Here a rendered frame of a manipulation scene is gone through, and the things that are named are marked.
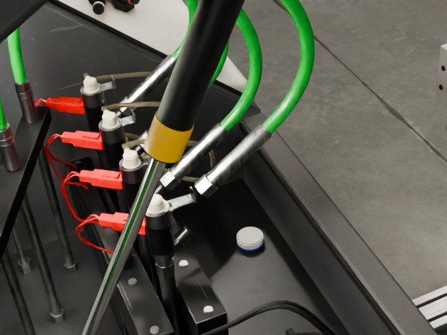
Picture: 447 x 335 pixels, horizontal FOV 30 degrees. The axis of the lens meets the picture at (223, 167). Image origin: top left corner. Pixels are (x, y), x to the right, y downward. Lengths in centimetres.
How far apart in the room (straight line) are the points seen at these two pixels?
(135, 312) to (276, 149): 36
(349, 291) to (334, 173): 155
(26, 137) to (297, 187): 36
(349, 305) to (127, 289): 29
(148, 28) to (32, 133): 46
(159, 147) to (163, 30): 103
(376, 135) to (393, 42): 57
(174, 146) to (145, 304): 58
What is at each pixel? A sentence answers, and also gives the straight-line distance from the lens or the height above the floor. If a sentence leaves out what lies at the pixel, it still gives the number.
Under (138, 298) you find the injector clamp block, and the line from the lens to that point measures 97.
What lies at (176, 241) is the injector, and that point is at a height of 107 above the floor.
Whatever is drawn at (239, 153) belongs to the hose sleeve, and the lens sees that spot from 85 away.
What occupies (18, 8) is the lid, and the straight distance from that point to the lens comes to 29.
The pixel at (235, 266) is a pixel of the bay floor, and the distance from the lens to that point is 119.
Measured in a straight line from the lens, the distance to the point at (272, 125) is 85.
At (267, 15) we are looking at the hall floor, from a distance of 338.
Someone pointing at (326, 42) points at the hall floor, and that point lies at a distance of 320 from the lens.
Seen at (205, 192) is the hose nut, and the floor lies 113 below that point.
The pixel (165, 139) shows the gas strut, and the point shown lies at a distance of 39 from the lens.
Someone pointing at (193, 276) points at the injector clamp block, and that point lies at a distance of 98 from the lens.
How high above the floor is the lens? 171
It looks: 40 degrees down
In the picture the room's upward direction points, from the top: 5 degrees counter-clockwise
